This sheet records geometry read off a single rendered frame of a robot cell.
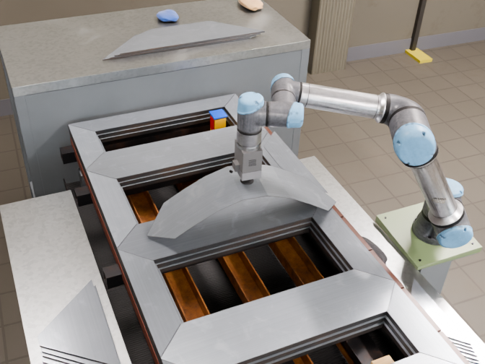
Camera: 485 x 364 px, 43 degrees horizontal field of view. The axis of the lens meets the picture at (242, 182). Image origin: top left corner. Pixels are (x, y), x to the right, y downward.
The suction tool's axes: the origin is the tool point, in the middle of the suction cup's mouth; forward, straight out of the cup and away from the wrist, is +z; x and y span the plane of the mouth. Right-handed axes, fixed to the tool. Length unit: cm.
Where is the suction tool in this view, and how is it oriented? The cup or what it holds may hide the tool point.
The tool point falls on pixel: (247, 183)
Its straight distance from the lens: 196.3
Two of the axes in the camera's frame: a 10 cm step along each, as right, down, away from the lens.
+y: 3.1, 5.9, -7.5
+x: 9.5, -1.6, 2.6
